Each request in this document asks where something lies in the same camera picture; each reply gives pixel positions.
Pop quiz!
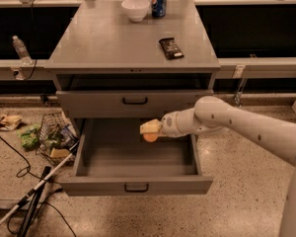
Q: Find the orange fruit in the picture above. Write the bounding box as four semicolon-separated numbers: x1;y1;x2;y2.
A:
143;133;158;142

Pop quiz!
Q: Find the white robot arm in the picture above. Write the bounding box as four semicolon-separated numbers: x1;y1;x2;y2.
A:
139;96;296;237

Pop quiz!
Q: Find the grey open lower drawer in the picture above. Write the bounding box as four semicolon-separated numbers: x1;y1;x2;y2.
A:
60;118;213;197

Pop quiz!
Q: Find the grey drawer cabinet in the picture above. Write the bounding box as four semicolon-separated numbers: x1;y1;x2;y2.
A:
43;0;221;130

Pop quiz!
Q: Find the grey upper drawer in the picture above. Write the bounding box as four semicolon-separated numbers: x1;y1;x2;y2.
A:
56;90;213;119

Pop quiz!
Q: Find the dark snack bar wrapper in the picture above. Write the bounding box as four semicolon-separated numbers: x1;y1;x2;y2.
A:
159;38;184;60

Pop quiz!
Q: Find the yellow sponge block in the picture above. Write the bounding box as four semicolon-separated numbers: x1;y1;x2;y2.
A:
50;148;70;158

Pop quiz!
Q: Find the white ceramic bowl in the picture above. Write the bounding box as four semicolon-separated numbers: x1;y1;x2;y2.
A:
121;0;150;22

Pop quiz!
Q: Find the green snack bag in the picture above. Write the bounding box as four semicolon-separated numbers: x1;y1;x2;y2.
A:
17;123;40;151

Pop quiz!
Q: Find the blue Pepsi can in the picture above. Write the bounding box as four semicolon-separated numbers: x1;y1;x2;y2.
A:
151;0;167;18

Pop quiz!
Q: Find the clear plastic water bottle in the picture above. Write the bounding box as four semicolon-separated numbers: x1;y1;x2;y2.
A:
12;36;33;65

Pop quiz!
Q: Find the crumpled tan bag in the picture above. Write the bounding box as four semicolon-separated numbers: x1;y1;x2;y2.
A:
0;115;22;130

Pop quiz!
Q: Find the black tripod leg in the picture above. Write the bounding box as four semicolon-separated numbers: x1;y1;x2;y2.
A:
17;165;52;237

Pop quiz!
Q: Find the white and black stick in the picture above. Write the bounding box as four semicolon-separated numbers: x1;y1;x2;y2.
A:
0;153;73;226

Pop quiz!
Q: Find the wire mesh basket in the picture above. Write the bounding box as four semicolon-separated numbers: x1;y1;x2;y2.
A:
37;113;79;165

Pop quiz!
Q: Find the black floor cable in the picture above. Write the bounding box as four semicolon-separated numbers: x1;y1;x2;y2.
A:
0;127;77;237

